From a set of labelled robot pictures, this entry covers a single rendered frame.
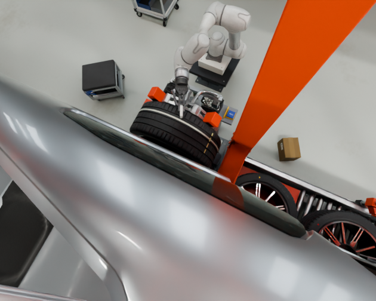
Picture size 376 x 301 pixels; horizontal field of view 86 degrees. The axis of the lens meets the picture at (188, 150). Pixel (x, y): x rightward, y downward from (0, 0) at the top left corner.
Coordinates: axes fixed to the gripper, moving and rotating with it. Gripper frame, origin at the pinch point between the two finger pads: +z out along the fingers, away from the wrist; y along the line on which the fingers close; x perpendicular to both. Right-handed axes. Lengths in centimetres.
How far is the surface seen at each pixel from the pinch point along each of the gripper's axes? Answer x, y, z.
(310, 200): -72, -124, 55
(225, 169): -40, -37, 31
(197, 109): -7.8, -10.4, -4.9
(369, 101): -91, -222, -57
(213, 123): -6.2, -20.8, 4.4
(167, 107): -4.8, 8.5, -4.6
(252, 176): -58, -65, 34
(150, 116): -8.8, 19.4, 0.2
